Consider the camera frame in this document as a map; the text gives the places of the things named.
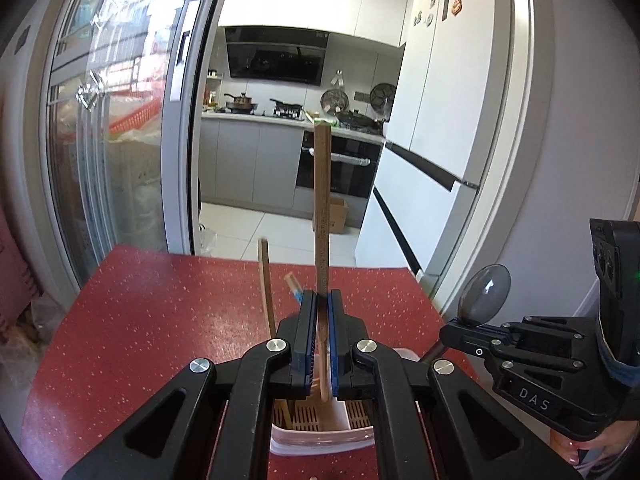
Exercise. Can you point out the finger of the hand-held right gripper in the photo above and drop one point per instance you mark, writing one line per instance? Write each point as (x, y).
(467, 344)
(555, 329)

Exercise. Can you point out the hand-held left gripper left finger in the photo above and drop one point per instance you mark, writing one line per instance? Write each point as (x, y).
(305, 345)

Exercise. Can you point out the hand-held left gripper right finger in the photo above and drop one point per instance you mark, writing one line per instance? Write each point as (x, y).
(340, 355)

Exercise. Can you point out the dark translucent plastic spoon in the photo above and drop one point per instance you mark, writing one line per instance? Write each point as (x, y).
(485, 292)

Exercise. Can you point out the blue checkered wooden chopstick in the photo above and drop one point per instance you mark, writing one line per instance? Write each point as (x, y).
(295, 290)

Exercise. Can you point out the plain wooden chopstick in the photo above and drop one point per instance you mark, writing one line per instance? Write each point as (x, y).
(265, 280)
(322, 210)

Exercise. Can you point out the beige plastic utensil holder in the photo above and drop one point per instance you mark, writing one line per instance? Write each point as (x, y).
(325, 440)

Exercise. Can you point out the person's right hand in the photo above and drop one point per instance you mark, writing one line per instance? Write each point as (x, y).
(600, 455)

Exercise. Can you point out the open cardboard box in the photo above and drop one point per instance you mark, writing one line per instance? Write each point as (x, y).
(337, 215)

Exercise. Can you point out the clear plastic bag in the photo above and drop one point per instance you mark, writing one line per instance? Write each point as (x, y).
(207, 240)

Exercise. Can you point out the grey lower kitchen cabinets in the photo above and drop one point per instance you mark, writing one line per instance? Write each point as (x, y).
(250, 160)

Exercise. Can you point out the black wok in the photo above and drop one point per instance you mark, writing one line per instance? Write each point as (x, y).
(357, 119)

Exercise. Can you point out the white refrigerator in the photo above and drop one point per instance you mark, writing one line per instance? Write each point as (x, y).
(440, 110)

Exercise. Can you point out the black frying pan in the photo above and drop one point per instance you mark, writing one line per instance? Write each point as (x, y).
(287, 107)

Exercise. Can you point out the cardboard box behind glass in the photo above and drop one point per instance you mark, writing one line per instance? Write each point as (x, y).
(137, 170)

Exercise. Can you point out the round metal steamer rack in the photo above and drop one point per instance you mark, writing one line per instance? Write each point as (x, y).
(334, 101)
(382, 95)

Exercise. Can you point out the cooking pot with lid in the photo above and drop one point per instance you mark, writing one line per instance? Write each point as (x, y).
(241, 103)

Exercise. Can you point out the black range hood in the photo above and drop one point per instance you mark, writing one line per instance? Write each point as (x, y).
(275, 55)

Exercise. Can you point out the sliding glass door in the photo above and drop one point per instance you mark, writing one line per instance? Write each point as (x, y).
(125, 110)

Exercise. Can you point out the white upper kitchen cabinets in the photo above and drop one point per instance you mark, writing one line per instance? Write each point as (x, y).
(300, 5)

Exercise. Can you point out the dark wall switch plate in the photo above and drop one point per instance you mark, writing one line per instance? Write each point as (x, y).
(20, 41)

